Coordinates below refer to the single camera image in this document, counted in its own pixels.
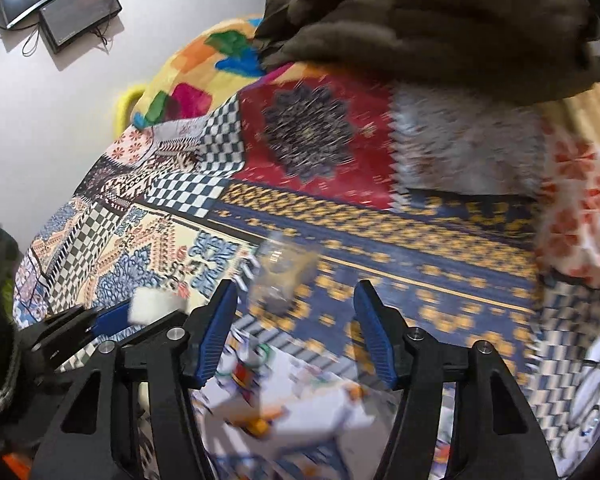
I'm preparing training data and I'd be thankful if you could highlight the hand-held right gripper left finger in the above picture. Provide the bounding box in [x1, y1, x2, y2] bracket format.
[30, 279, 239, 480]

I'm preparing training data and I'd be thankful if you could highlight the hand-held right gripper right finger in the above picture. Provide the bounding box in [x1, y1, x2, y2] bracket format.
[353, 280, 563, 480]

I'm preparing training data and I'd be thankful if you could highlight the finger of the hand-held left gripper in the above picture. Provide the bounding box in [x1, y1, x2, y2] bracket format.
[121, 311, 189, 347]
[40, 302, 132, 346]

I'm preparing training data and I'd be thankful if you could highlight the white tape roll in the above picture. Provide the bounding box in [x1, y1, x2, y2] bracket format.
[129, 285, 190, 327]

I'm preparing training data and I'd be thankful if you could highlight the clear plastic wrapper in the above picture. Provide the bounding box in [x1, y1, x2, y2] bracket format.
[247, 232, 321, 316]

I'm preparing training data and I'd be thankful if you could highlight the patchwork printed bedsheet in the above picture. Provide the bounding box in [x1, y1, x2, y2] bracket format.
[12, 60, 600, 480]

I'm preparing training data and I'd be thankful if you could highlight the yellow plastic chair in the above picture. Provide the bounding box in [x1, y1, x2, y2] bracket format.
[114, 86, 146, 136]

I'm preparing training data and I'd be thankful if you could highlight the colourful patchwork pillow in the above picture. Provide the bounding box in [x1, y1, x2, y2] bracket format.
[132, 15, 268, 128]

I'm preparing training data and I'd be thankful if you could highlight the beige blanket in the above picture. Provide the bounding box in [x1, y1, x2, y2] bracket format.
[535, 82, 600, 127]

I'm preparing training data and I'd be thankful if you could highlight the brown quilted blanket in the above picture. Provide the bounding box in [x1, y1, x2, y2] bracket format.
[255, 0, 600, 106]

